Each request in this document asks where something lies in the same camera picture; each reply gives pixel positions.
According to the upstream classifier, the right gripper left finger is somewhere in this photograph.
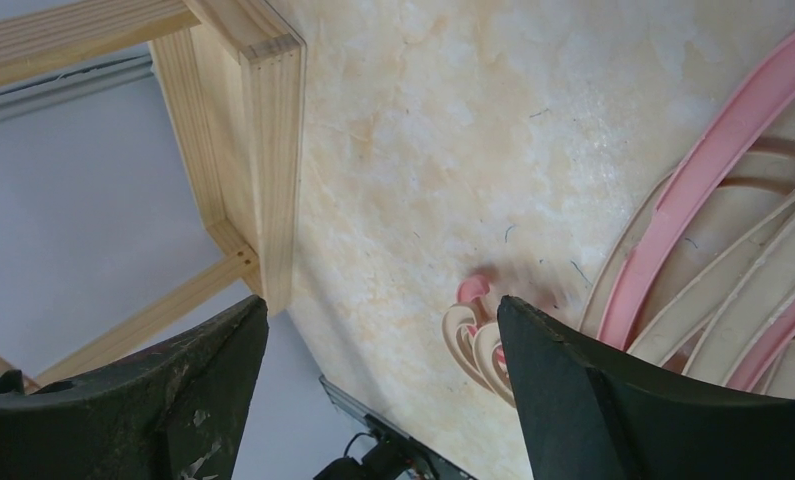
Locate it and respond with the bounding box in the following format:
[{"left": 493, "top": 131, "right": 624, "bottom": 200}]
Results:
[{"left": 0, "top": 296, "right": 269, "bottom": 479}]

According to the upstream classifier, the beige hanger pile front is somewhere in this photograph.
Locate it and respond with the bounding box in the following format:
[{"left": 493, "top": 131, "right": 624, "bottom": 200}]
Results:
[{"left": 579, "top": 135, "right": 795, "bottom": 401}]

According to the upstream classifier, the pink hanger in pile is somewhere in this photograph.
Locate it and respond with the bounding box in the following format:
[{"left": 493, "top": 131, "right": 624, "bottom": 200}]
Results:
[{"left": 456, "top": 16, "right": 795, "bottom": 397}]

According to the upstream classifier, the wooden hanger rack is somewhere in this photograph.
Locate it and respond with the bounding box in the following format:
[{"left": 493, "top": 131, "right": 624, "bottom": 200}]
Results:
[{"left": 0, "top": 1, "right": 306, "bottom": 393}]

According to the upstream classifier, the beige hanger with left hook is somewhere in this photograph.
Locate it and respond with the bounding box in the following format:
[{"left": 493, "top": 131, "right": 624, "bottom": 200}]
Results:
[{"left": 441, "top": 303, "right": 516, "bottom": 407}]

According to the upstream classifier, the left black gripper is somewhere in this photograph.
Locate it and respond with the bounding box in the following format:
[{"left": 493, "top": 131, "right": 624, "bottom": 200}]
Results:
[{"left": 0, "top": 369, "right": 25, "bottom": 395}]

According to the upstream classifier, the aluminium rail frame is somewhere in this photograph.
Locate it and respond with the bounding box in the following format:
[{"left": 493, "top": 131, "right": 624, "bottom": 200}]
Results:
[{"left": 0, "top": 54, "right": 154, "bottom": 123}]

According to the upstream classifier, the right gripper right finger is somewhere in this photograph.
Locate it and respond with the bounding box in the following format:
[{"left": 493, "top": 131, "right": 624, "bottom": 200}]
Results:
[{"left": 497, "top": 296, "right": 795, "bottom": 479}]

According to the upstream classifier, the black base bar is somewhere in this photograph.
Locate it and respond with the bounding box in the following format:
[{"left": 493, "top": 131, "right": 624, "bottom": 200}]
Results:
[{"left": 315, "top": 376, "right": 474, "bottom": 480}]

